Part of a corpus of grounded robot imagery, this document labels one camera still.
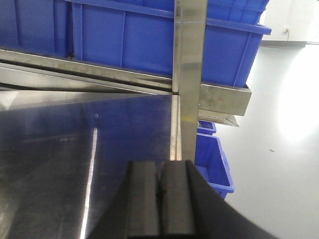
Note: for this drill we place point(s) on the lower blue plastic bin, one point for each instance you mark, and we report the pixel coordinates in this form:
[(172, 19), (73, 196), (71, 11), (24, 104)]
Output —
[(212, 163)]

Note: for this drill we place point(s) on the large blue plastic crate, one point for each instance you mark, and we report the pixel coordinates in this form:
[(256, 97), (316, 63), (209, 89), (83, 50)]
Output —
[(138, 35)]

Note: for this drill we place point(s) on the stainless steel shelf rack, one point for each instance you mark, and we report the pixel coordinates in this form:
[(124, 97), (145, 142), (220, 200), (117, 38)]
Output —
[(69, 128)]

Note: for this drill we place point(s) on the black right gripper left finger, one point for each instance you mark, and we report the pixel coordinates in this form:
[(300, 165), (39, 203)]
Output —
[(133, 212)]

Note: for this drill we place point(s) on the steel wall baseboard strip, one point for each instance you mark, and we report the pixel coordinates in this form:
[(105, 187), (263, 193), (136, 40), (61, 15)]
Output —
[(269, 43)]

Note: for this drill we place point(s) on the far small blue bin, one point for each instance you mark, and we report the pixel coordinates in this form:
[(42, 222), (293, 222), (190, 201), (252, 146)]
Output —
[(206, 127)]

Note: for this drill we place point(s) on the blue plastic crate left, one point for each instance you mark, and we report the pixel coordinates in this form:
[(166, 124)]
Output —
[(37, 26)]

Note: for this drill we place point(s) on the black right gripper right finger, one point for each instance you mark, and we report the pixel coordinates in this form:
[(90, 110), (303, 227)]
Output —
[(191, 209)]

